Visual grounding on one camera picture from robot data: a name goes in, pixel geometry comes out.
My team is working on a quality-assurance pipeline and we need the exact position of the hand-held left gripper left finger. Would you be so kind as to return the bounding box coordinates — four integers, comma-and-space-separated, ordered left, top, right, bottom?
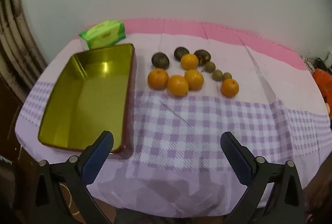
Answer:
31, 130, 115, 224

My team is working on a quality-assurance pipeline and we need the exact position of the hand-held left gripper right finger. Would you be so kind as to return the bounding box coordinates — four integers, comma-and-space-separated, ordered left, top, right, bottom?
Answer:
220, 132, 305, 224

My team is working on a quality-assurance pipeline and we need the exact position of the gold rectangular tin box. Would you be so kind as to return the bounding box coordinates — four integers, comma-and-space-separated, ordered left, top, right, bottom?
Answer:
38, 43, 136, 160

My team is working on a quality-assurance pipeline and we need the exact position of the orange mandarin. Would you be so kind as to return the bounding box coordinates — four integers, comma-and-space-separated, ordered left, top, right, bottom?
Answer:
184, 69, 204, 91
220, 79, 239, 97
167, 75, 189, 97
148, 68, 169, 90
181, 54, 199, 70

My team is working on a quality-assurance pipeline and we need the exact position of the dark passion fruit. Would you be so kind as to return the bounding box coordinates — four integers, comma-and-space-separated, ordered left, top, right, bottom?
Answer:
194, 49, 211, 66
151, 52, 171, 69
173, 47, 190, 61

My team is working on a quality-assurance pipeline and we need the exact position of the brown wooden door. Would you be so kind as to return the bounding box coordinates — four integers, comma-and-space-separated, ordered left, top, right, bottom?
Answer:
0, 68, 26, 152

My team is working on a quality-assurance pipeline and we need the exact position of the orange plastic bag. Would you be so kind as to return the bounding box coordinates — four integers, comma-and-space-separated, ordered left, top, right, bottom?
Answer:
312, 68, 332, 117

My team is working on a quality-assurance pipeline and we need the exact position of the green tissue pack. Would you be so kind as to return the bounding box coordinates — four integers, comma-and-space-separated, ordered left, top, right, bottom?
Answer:
78, 20, 127, 50

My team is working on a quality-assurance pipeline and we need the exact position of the dark tangled clutter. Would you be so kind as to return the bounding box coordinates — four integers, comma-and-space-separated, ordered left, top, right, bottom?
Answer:
302, 52, 332, 70

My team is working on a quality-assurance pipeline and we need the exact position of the beige patterned curtain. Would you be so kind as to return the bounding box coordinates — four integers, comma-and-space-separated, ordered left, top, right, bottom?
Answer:
0, 0, 50, 84

